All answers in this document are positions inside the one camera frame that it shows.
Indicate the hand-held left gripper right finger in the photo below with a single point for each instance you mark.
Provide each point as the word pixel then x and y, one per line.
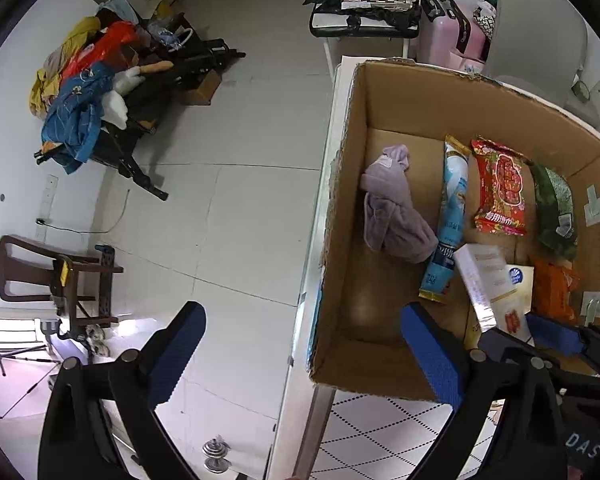
pixel 435 355

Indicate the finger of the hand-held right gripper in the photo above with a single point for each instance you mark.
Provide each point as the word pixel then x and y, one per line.
pixel 555 332
pixel 500 342

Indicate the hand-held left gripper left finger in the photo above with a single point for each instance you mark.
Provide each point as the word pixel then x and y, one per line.
pixel 177 355

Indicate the orange snack packet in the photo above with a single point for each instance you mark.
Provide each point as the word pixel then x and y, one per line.
pixel 555 290

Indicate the white carton box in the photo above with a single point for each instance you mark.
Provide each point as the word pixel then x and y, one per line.
pixel 517 300

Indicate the white packet with red label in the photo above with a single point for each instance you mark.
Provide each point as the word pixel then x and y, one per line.
pixel 480 280

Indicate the green snack packet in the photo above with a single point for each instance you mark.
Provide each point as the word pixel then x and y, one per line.
pixel 555 210

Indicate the blue and yellow tube packet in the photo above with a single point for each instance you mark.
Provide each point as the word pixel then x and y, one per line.
pixel 452 210

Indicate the purple cloth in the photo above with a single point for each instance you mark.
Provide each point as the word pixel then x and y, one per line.
pixel 395 220

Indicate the red snack packet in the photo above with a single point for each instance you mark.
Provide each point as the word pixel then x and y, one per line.
pixel 502 190

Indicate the pair of shoes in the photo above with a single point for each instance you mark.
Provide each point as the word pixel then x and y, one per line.
pixel 97 340

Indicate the chrome dumbbell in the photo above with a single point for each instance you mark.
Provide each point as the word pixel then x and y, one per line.
pixel 215 455

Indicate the black tripod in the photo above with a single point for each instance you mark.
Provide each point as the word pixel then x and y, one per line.
pixel 25 350

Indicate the brown wooden chair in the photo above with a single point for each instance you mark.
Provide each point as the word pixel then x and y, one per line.
pixel 7 265

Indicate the brown tape roll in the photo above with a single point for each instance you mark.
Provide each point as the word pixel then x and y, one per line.
pixel 580 91

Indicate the pile of colourful clothes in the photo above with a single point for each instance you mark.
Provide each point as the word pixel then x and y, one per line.
pixel 75 110

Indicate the small cardboard box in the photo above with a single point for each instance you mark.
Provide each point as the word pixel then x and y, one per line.
pixel 200 89

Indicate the pile of clothes on rack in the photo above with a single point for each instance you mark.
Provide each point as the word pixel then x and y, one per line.
pixel 190 67

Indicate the pink suitcase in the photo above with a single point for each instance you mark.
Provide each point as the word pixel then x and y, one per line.
pixel 435 40

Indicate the floral patterned bag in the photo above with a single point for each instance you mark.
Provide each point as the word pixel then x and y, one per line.
pixel 485 17

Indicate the white wall outlet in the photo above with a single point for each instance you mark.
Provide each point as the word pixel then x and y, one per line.
pixel 51 185

